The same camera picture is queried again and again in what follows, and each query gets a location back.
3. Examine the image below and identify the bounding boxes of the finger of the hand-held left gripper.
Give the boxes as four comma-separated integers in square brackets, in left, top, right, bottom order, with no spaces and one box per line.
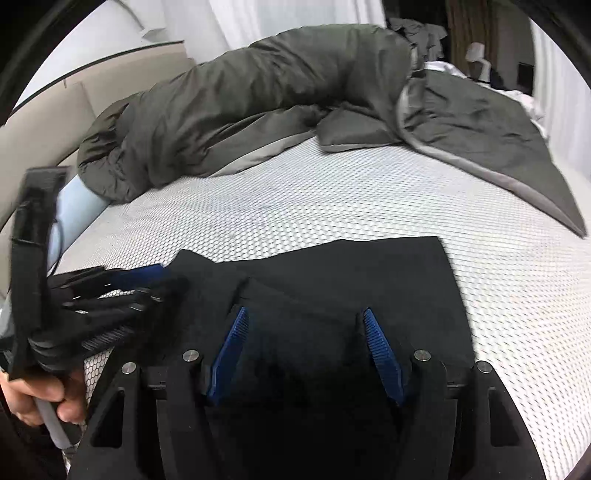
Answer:
[60,287,163,328]
[48,264,174,301]

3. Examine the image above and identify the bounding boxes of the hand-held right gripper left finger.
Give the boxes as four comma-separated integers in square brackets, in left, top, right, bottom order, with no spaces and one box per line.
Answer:
[69,307,250,480]

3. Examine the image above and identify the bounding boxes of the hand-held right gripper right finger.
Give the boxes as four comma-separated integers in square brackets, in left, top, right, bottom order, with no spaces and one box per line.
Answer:
[358,308,548,480]

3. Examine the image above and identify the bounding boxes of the black pants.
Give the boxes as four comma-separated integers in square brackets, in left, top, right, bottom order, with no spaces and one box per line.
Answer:
[159,236,476,480]

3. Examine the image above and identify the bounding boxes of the person's left hand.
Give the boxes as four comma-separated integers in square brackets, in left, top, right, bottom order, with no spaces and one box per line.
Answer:
[0,369,88,426]

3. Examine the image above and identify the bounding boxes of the light blue pillow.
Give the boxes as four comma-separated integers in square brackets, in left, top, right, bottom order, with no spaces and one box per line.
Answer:
[46,178,109,264]

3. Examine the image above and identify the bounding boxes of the white mesh bed mattress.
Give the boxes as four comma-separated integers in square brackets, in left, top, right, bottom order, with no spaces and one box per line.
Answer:
[46,131,591,480]

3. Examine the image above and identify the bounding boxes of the beige padded headboard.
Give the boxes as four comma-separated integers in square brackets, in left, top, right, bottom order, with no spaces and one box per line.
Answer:
[0,41,197,296]

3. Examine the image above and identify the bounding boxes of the grey duvet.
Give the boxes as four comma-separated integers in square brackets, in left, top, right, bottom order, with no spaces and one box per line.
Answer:
[76,23,587,238]

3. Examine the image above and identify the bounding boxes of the white chair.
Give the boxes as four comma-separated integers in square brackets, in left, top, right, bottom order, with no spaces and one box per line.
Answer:
[465,41,490,81]

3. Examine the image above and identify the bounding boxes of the grey crumpled cloth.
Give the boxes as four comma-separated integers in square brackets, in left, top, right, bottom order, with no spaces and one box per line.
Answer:
[388,17,448,49]

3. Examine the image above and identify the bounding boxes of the white curtain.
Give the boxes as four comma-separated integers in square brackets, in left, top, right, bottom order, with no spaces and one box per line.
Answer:
[531,18,591,153]

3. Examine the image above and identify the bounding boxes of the brown curtain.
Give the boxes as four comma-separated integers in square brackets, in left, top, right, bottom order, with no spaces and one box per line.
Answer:
[445,0,495,65]

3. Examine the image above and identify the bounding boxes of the grey cable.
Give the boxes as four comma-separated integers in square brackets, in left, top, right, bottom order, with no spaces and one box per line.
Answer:
[36,399,83,449]

